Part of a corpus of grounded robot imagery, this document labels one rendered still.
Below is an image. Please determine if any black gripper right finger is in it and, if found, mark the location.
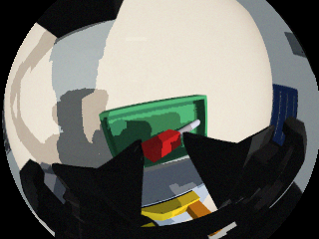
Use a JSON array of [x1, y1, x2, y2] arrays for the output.
[[182, 124, 275, 210]]

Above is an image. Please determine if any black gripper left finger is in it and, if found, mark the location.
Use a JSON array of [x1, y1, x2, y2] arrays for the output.
[[52, 139, 145, 227]]

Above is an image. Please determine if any red-headed metal pin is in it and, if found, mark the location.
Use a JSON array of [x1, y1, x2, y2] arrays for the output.
[[141, 119, 200, 162]]

